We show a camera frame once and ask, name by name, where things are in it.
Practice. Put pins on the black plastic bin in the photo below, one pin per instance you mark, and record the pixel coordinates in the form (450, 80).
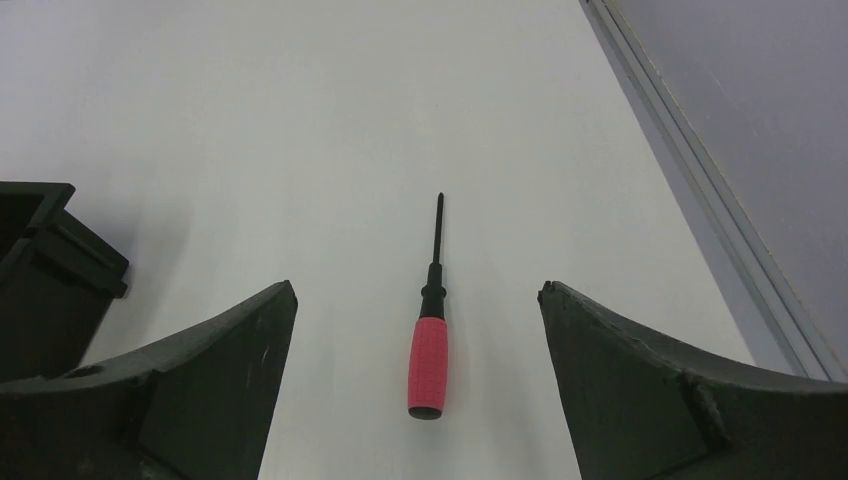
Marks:
(58, 280)

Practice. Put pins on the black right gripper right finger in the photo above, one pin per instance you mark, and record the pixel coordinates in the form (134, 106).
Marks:
(643, 405)

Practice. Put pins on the red-handled black screwdriver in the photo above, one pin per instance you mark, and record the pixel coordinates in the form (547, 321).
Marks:
(429, 356)

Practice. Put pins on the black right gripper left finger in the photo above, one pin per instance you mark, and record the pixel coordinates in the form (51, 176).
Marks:
(197, 404)

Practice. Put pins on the grey metal table edge rail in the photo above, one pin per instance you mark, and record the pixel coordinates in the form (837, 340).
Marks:
(744, 104)

